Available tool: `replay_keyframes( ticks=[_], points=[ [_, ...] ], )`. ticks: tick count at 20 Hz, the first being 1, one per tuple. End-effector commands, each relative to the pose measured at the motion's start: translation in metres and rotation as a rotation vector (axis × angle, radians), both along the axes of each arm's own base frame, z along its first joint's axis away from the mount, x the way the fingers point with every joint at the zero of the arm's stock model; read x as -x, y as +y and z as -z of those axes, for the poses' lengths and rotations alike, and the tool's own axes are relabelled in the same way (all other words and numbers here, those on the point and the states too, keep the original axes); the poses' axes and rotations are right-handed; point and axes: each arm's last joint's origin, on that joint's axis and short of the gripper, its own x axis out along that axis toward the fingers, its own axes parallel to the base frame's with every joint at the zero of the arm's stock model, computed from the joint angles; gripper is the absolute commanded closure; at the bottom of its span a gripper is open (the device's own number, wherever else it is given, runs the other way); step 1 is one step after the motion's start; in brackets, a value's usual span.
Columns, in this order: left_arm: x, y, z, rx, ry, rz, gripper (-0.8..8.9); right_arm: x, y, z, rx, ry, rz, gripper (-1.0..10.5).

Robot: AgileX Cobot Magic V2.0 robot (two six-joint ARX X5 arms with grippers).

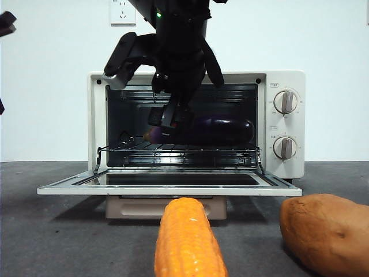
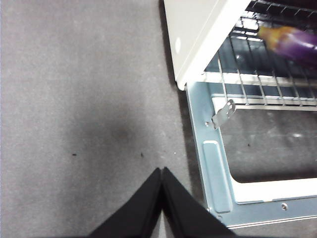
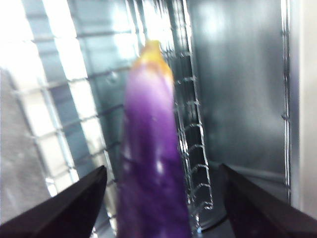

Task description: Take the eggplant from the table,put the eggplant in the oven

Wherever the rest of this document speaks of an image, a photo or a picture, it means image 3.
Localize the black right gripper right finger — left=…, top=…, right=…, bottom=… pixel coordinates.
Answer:
left=219, top=163, right=317, bottom=238

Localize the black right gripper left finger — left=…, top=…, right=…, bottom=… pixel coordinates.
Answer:
left=0, top=165, right=107, bottom=238

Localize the purple eggplant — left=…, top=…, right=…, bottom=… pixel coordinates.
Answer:
left=116, top=39, right=193, bottom=238

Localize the metal wire oven rack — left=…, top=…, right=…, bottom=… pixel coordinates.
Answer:
left=9, top=0, right=214, bottom=238

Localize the cream Toshiba toaster oven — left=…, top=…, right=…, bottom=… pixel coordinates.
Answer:
left=0, top=0, right=317, bottom=238

